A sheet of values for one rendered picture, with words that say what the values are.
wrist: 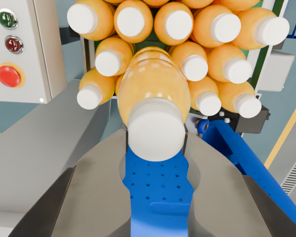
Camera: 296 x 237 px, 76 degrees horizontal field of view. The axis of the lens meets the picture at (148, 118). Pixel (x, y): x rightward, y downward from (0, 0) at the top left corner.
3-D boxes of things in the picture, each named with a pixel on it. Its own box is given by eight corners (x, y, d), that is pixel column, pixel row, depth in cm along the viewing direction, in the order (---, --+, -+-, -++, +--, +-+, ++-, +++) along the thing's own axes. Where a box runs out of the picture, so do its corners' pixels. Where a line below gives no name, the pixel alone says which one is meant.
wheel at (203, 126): (195, 134, 52) (202, 137, 51) (198, 120, 50) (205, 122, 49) (202, 128, 55) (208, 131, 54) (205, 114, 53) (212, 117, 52)
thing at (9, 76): (3, 85, 33) (-1, 87, 32) (-3, 64, 31) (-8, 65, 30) (25, 86, 33) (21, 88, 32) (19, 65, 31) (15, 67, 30)
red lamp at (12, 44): (9, 51, 30) (4, 52, 29) (5, 36, 29) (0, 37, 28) (23, 52, 30) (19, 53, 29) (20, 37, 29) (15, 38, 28)
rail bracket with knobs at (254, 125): (214, 114, 58) (226, 132, 49) (219, 92, 54) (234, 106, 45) (246, 116, 58) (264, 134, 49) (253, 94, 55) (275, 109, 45)
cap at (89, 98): (98, 108, 36) (96, 112, 35) (78, 101, 36) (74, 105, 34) (103, 90, 35) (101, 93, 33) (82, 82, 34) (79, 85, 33)
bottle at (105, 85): (118, 88, 54) (104, 118, 37) (93, 79, 53) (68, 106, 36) (125, 64, 51) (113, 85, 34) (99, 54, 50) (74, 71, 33)
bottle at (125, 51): (104, 40, 48) (80, 50, 31) (129, 28, 47) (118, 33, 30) (116, 66, 51) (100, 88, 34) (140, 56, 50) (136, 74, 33)
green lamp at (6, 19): (3, 27, 29) (-3, 27, 28) (-1, 10, 28) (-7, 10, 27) (18, 28, 29) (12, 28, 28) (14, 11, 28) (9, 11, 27)
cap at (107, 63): (93, 55, 32) (90, 57, 30) (114, 46, 31) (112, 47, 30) (104, 76, 34) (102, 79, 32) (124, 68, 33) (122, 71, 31)
